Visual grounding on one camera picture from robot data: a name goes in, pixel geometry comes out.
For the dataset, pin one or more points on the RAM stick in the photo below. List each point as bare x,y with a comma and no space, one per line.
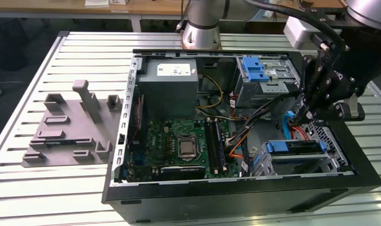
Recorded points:
63,142
222,150

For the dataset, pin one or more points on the CPU socket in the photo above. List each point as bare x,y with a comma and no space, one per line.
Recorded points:
188,157

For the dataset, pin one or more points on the wooden desk white frame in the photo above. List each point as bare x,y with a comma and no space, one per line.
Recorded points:
96,10

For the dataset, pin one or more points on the black RAM slot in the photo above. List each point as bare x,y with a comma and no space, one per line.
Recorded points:
211,146

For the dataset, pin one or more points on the black graphics card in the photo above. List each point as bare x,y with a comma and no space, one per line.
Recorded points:
180,173

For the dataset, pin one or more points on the green motherboard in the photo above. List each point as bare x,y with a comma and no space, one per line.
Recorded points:
166,131

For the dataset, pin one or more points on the grey power supply unit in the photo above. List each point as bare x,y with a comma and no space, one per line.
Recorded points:
168,99

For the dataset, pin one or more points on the blue drive latch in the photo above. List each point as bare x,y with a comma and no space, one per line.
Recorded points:
255,70

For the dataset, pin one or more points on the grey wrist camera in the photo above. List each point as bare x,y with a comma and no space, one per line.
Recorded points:
299,33

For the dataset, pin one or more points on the metal optical drive cage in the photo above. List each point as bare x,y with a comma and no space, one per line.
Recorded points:
273,88

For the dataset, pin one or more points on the metal disk bay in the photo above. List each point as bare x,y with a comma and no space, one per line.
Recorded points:
303,157

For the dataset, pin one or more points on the black PC case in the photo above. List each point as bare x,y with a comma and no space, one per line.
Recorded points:
210,202

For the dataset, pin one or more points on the silver CPU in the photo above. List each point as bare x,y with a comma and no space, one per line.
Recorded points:
188,147

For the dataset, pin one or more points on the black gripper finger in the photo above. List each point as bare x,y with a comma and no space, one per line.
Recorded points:
316,80
337,113

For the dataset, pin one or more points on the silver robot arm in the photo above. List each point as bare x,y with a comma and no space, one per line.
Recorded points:
203,14

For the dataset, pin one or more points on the hard disk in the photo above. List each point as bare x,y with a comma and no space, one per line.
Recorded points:
280,146

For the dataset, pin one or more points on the grey parts rack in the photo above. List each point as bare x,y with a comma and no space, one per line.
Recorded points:
80,131

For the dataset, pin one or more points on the small white box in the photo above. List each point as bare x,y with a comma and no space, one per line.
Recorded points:
119,2

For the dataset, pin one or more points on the blue expansion slot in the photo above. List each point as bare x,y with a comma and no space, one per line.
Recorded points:
140,160

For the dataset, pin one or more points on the white paper box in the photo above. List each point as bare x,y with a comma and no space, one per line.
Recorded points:
96,2

